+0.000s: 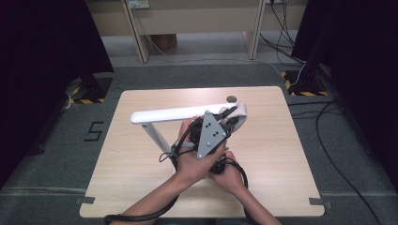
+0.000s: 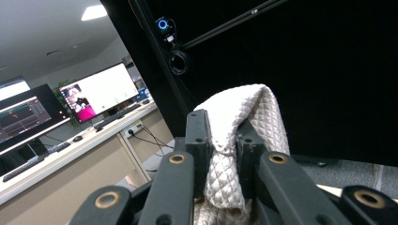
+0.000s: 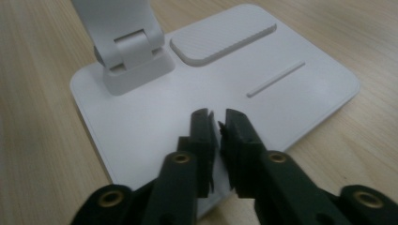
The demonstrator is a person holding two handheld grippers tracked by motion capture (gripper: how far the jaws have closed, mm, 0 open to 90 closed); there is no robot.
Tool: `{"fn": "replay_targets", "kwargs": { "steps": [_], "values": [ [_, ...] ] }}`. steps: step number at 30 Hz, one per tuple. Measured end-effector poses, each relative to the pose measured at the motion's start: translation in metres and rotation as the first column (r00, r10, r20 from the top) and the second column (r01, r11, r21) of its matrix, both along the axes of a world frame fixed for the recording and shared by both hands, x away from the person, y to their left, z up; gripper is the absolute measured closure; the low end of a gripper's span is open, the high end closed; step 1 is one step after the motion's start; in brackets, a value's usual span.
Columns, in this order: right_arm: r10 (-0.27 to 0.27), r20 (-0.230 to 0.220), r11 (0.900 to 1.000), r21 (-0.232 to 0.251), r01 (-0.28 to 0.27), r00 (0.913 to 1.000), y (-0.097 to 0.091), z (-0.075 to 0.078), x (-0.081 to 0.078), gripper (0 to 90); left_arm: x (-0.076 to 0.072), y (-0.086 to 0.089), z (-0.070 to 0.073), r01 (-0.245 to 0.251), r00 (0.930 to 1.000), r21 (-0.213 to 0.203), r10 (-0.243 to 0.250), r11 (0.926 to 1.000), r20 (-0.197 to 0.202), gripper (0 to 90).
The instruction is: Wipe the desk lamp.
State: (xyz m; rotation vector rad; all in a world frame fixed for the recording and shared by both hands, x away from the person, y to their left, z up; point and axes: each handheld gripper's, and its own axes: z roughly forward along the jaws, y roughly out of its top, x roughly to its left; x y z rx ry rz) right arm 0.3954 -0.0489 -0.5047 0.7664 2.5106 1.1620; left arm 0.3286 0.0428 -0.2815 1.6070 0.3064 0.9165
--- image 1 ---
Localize beige wooden desk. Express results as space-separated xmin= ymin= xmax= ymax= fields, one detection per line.
xmin=84 ymin=0 xmax=309 ymax=65

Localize white floor cable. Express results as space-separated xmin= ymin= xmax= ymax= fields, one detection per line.
xmin=132 ymin=7 xmax=308 ymax=87

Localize left hand-held gripper cable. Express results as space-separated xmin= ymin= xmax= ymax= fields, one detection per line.
xmin=103 ymin=116 xmax=201 ymax=225

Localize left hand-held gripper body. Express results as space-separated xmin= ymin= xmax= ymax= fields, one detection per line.
xmin=188 ymin=110 xmax=235 ymax=160

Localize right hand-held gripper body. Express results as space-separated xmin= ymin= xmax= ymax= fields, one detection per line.
xmin=208 ymin=157 xmax=227 ymax=175

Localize white desk lamp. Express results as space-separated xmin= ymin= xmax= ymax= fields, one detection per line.
xmin=130 ymin=102 xmax=238 ymax=173

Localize black cable bundle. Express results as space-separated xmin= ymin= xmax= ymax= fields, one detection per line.
xmin=259 ymin=0 xmax=307 ymax=65

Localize white power strip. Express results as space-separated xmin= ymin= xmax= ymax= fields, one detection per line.
xmin=127 ymin=0 xmax=150 ymax=9

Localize short black floor cables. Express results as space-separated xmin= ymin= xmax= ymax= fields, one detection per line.
xmin=287 ymin=98 xmax=345 ymax=120

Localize person's left hand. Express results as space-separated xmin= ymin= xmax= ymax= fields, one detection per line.
xmin=174 ymin=115 xmax=227 ymax=190

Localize hand-held gripper cable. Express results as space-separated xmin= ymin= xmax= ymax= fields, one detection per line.
xmin=223 ymin=157 xmax=261 ymax=225
xmin=103 ymin=116 xmax=201 ymax=225

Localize long black floor cable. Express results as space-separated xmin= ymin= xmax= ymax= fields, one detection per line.
xmin=314 ymin=99 xmax=383 ymax=225

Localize black curtain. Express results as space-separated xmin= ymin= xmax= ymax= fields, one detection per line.
xmin=0 ymin=0 xmax=115 ymax=188
xmin=292 ymin=0 xmax=398 ymax=191

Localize brown cardboard box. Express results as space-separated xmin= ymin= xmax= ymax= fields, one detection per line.
xmin=149 ymin=33 xmax=178 ymax=53

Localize grey tape piece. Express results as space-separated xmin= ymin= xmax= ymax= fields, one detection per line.
xmin=309 ymin=197 xmax=333 ymax=210
xmin=75 ymin=196 xmax=96 ymax=205

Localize black stand base hazard tape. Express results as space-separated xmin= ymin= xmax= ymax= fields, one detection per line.
xmin=64 ymin=73 xmax=115 ymax=106
xmin=280 ymin=60 xmax=331 ymax=98

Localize right hand-held gripper cable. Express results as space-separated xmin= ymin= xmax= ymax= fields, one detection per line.
xmin=223 ymin=157 xmax=261 ymax=225

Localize person's right hand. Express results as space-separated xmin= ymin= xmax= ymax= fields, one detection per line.
xmin=207 ymin=150 xmax=248 ymax=195

